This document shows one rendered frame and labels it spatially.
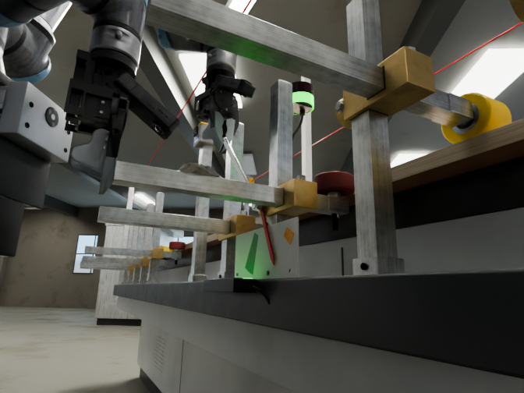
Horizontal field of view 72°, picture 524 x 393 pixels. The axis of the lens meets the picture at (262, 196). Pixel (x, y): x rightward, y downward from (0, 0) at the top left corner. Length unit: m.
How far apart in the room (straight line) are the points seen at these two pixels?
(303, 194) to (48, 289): 13.72
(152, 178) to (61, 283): 13.46
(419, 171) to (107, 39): 0.53
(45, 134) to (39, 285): 13.73
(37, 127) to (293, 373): 0.58
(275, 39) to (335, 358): 0.42
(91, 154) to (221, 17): 0.28
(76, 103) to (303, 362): 0.52
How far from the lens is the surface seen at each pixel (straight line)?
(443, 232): 0.68
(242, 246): 0.79
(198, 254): 1.14
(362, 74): 0.48
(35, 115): 0.70
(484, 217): 0.64
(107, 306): 7.60
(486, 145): 0.59
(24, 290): 14.67
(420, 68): 0.50
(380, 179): 0.49
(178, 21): 0.40
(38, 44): 1.03
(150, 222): 0.81
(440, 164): 0.62
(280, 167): 0.71
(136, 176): 0.57
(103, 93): 0.59
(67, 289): 13.87
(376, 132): 0.52
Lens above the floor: 0.68
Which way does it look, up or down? 15 degrees up
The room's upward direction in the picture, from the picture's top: 1 degrees clockwise
